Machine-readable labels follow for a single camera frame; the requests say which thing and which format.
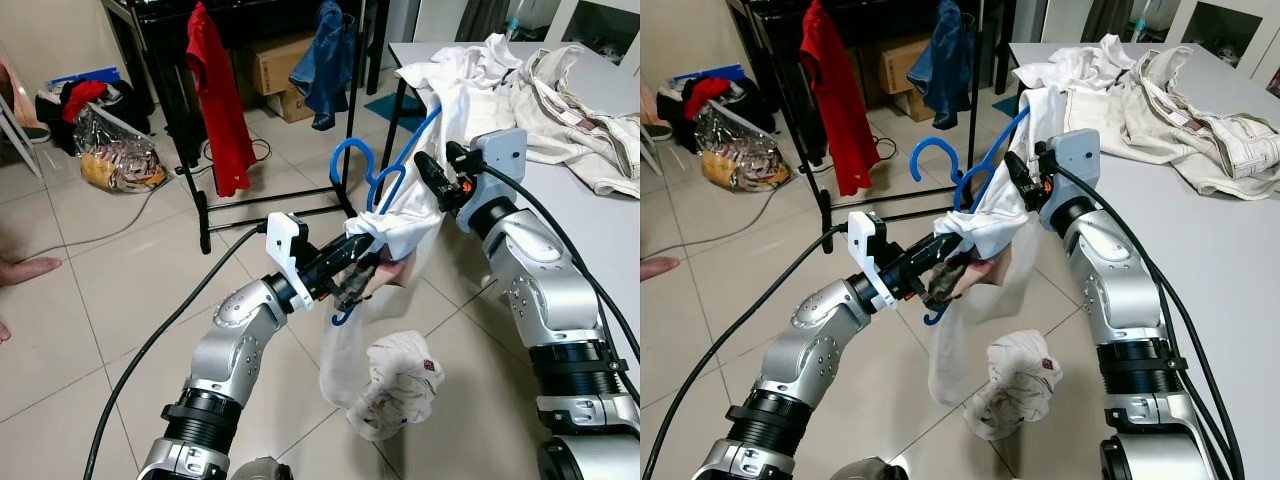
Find white printed t-shirt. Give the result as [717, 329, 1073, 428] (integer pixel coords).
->
[318, 85, 476, 411]
[925, 85, 1066, 406]

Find blue plastic hanger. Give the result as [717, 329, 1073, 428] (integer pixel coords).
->
[330, 100, 446, 326]
[910, 103, 1031, 326]

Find clear bag colourful toys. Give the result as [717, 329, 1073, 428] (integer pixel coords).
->
[72, 105, 166, 193]
[698, 105, 791, 191]

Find large cardboard box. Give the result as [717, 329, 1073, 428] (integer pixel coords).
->
[248, 38, 316, 96]
[880, 40, 926, 96]

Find white crumpled jacket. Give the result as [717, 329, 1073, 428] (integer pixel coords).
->
[1012, 33, 1136, 96]
[397, 33, 523, 101]

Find black clothes rack frame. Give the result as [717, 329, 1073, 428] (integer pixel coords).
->
[745, 0, 1011, 253]
[130, 0, 391, 256]

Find blue storage lid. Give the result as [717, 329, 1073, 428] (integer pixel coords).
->
[665, 65, 746, 86]
[45, 67, 121, 89]

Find white crumpled cloth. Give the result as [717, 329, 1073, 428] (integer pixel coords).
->
[965, 330, 1063, 441]
[345, 330, 446, 443]

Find black table leg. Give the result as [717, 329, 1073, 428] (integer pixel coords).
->
[378, 85, 409, 201]

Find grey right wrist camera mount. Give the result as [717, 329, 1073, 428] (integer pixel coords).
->
[470, 128, 528, 186]
[1040, 128, 1101, 191]

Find red t-shirt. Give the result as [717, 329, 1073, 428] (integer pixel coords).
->
[800, 0, 881, 198]
[185, 2, 259, 198]

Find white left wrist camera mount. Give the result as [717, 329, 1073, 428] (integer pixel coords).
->
[265, 212, 316, 311]
[848, 212, 896, 311]

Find red crumpled cloth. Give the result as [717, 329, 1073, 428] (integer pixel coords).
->
[685, 78, 731, 121]
[60, 80, 109, 123]

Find white glass door cabinet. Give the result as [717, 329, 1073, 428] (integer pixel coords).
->
[1165, 0, 1280, 83]
[545, 0, 641, 79]

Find black floor cable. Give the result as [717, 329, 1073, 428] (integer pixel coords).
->
[205, 138, 273, 169]
[835, 136, 899, 166]

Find small cardboard box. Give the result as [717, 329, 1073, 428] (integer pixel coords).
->
[272, 90, 316, 123]

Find black cloth pile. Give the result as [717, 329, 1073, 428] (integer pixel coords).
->
[655, 85, 766, 151]
[33, 85, 151, 156]

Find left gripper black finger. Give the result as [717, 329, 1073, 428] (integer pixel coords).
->
[338, 255, 386, 306]
[925, 255, 976, 306]
[905, 233, 966, 273]
[322, 235, 376, 273]

